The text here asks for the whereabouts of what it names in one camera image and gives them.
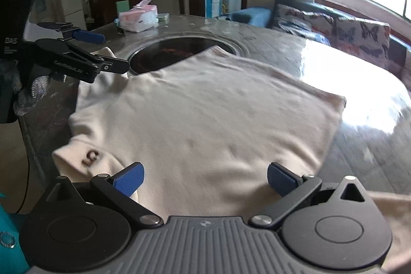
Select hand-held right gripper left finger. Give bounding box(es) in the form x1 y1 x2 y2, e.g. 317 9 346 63
48 162 163 228

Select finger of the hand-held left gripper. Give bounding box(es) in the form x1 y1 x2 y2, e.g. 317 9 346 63
34 38 129 84
37 22 106 44

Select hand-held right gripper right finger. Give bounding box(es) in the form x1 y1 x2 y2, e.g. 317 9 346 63
249 162 367 228

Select cream shirt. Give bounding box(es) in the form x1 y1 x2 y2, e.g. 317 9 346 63
52 46 411 271

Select pale green box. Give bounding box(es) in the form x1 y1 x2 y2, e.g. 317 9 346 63
116 0 130 22

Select white tissue box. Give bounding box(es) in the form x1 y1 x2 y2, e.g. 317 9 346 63
118 0 159 33

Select round black induction cooktop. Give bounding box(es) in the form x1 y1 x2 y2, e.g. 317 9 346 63
128 36 238 75

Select person's teal clothing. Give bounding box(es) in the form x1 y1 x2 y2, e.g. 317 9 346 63
0 192 29 274

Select blue white box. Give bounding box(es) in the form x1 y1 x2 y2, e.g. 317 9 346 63
204 0 226 18

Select large butterfly print pillow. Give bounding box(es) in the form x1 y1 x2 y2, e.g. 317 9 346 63
334 18 390 60

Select blue sofa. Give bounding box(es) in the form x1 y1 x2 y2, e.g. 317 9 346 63
225 0 411 88

